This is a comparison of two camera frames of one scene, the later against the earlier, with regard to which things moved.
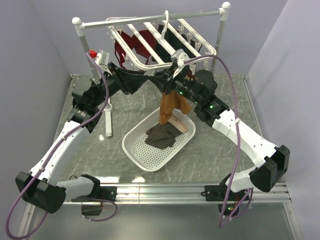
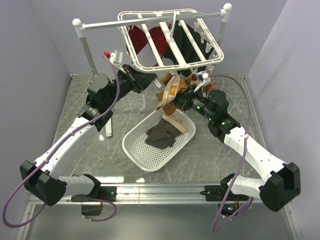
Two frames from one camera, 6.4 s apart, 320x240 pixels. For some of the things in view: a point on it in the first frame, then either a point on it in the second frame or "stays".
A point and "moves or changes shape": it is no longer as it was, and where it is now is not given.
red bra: x=134 y=42 -> x=139 y=40
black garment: x=174 y=43 -> x=188 y=48
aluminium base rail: x=180 y=194 stays
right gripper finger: x=161 y=80 -> x=180 y=100
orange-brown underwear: x=169 y=102 moves or changes shape
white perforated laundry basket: x=148 y=157 stays
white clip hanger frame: x=158 y=41 -> x=163 y=66
